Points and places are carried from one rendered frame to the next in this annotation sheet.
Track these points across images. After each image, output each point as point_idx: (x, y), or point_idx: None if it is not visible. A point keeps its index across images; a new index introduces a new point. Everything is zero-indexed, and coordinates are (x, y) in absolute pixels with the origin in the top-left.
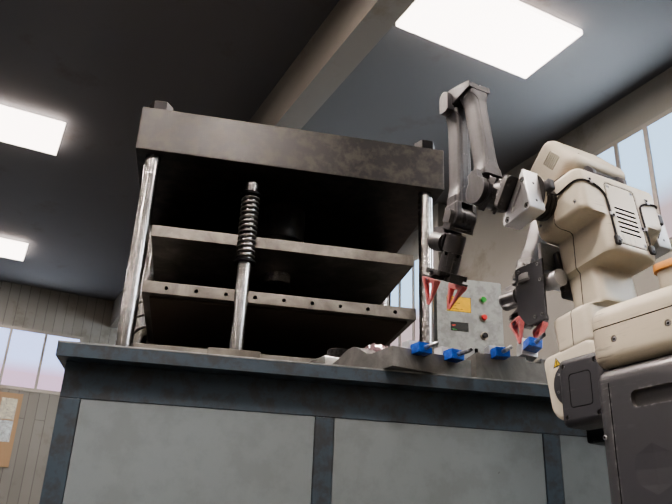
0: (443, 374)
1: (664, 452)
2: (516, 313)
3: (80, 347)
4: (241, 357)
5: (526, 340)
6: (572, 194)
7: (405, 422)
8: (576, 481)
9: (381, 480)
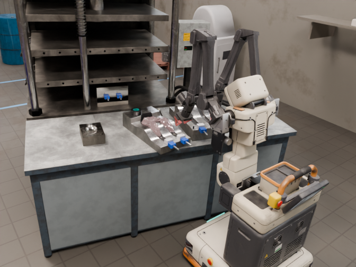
0: (179, 148)
1: (242, 247)
2: None
3: (34, 171)
4: (100, 160)
5: None
6: (241, 124)
7: (164, 161)
8: None
9: (154, 180)
